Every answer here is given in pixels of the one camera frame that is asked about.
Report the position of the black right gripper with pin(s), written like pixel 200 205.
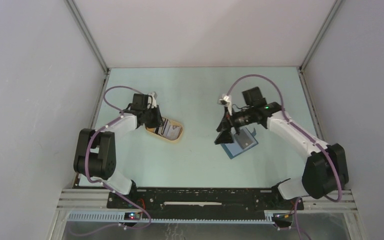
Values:
pixel 225 135

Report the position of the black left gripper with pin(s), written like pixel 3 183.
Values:
pixel 158 121

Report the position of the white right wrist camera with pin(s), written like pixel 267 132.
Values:
pixel 226 101

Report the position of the aluminium frame rail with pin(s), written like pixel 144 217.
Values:
pixel 95 201

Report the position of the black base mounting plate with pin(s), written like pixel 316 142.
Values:
pixel 225 204

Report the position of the beige oval card tray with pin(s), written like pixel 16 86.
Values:
pixel 171 131

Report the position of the blue card holder wallet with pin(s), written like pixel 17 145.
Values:
pixel 233 149

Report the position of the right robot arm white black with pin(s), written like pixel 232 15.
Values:
pixel 325 167

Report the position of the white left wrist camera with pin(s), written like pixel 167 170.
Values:
pixel 152 103

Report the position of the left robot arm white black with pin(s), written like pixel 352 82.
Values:
pixel 95 155

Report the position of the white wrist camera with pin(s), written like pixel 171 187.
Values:
pixel 152 103
pixel 226 101

